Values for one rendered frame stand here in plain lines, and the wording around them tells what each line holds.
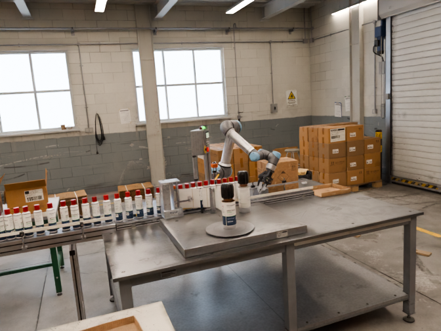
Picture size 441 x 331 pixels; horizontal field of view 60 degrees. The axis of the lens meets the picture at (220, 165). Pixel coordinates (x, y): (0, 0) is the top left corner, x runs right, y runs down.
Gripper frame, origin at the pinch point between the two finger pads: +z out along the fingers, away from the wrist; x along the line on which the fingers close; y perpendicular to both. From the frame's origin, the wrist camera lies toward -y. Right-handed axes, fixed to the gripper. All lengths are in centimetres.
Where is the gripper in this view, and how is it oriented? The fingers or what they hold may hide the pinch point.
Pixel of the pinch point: (258, 191)
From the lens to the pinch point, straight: 317.4
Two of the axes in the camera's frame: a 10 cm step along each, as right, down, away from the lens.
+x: 8.4, 3.9, 3.8
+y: 3.6, 1.3, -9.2
